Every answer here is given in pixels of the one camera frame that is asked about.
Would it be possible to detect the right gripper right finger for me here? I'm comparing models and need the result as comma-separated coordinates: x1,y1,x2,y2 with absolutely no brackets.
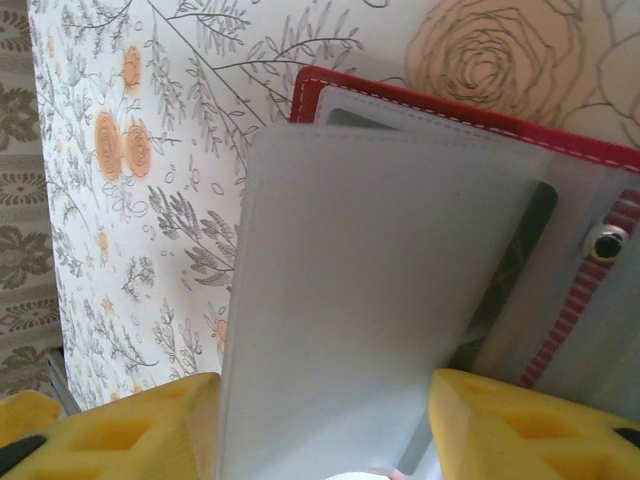
429,367,640,480

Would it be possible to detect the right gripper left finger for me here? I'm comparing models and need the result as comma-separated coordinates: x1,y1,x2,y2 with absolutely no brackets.
0,372,225,480

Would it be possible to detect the black credit card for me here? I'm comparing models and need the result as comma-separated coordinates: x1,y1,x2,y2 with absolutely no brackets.
329,107,401,127
477,180,560,361

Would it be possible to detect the red card holder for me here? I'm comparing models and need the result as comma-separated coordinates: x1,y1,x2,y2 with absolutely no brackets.
218,64,640,480

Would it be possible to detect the floral patterned table cover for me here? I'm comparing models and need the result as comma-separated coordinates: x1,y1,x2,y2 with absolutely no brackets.
27,0,640,419

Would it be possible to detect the aluminium table edge rail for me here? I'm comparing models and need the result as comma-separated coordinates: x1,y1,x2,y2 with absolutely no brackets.
47,347,76,416

